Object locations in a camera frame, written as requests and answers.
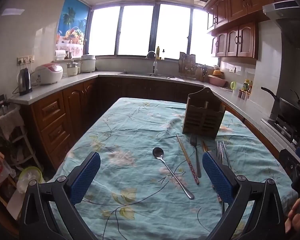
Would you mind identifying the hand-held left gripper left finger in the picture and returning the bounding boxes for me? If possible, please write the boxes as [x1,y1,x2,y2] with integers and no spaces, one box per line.
[19,151,101,240]

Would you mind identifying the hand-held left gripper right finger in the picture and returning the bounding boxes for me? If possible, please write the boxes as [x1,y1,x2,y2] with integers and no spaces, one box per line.
[202,151,287,240]

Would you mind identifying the wooden chopstick red patterned end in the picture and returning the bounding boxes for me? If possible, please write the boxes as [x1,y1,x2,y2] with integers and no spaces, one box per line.
[176,133,200,186]
[201,140,222,203]

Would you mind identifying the wooden utensil holder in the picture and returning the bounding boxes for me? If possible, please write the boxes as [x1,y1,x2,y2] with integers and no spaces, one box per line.
[182,87,226,140]

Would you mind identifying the metal spoon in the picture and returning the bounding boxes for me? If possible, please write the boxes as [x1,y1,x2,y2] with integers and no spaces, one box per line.
[152,147,195,200]

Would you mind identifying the person's right hand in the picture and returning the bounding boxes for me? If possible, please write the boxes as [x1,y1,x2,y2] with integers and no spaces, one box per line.
[285,197,300,235]

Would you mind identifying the gas stove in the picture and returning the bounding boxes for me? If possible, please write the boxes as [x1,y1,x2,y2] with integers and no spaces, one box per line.
[261,115,300,148]

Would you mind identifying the black wok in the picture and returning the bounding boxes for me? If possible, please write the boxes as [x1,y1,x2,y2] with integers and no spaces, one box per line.
[261,87,300,128]

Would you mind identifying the green lid plastic container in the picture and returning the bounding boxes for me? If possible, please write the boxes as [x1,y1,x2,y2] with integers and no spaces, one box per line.
[17,166,44,194]

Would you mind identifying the teal floral tablecloth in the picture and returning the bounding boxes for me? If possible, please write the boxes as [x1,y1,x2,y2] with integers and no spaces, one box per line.
[46,97,299,240]

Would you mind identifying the kitchen counter with wooden cabinets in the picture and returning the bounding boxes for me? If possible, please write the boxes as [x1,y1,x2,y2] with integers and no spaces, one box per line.
[9,71,288,170]

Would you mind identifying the group of seasoning jars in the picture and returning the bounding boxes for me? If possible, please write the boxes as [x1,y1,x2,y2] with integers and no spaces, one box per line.
[238,79,253,100]

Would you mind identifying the cluttered storage rack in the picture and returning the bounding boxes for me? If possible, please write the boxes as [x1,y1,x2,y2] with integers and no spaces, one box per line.
[0,95,44,220]

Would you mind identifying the pink plastic basin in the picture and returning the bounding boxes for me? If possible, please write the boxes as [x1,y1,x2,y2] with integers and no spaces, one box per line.
[208,75,228,87]

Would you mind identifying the stack of yellow bowls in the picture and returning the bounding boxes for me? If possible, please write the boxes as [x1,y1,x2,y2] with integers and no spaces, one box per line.
[212,65,224,79]

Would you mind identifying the small white kitchen appliance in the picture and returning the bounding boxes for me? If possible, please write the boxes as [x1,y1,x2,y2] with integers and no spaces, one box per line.
[66,60,81,77]

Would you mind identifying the white and pink rice cooker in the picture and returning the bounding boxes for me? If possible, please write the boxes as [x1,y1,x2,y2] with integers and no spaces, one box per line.
[34,63,64,85]

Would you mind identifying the white electric cooker pot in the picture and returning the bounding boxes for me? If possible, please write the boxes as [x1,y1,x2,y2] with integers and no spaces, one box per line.
[80,54,97,73]

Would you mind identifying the steel electric kettle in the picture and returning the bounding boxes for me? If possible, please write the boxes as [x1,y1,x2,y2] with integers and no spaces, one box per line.
[17,67,32,96]

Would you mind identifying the chrome kitchen faucet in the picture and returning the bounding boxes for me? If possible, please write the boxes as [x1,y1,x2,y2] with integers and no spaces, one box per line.
[145,51,158,75]

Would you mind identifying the wooden upper cabinets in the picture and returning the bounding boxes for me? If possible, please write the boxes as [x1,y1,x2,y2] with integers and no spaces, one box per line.
[205,0,290,59]

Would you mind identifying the steel range hood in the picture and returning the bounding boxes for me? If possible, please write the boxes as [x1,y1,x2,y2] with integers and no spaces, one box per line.
[262,0,300,50]

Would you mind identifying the beach fruit print window blind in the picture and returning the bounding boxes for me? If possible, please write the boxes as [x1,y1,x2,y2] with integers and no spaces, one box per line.
[55,0,90,57]

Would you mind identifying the kitchen window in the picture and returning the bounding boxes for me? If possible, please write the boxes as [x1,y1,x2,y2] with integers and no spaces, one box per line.
[86,2,219,67]

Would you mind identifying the wall socket strip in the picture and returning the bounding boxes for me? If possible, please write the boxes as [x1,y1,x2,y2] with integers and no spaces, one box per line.
[17,55,35,65]

